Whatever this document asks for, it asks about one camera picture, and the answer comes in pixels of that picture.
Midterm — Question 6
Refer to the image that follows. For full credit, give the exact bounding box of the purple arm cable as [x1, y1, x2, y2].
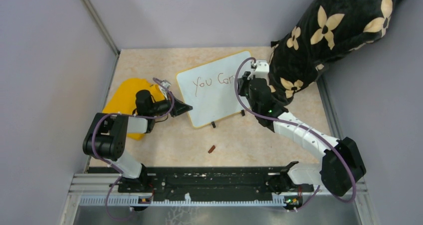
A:
[233, 57, 358, 213]
[91, 77, 175, 222]

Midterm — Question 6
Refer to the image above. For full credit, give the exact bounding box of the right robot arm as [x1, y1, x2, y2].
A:
[236, 72, 367, 197]

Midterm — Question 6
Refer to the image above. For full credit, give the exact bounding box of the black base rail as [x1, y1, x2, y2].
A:
[71, 166, 368, 211]

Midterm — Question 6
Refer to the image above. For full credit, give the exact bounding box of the brown marker cap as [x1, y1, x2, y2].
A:
[208, 145, 216, 154]

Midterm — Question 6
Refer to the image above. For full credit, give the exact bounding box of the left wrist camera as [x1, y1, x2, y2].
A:
[160, 80, 172, 91]

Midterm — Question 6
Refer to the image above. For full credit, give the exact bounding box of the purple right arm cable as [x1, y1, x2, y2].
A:
[233, 57, 358, 213]

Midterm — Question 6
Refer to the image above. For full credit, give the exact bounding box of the aluminium corner post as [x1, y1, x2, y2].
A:
[80, 0, 120, 56]

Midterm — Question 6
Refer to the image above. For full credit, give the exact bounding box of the yellow framed whiteboard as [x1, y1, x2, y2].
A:
[176, 50, 251, 128]

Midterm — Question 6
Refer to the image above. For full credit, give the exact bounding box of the yellow cloth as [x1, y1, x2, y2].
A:
[102, 78, 166, 141]

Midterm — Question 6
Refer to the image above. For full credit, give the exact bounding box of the black floral pillow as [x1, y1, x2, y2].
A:
[268, 0, 403, 106]

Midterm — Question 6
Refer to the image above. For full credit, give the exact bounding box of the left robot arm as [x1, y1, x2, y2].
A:
[82, 90, 193, 192]

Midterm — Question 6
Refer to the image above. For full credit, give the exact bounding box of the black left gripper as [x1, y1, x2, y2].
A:
[149, 91, 193, 117]

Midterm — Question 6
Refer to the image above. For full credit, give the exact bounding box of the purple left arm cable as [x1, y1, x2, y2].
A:
[91, 77, 175, 222]

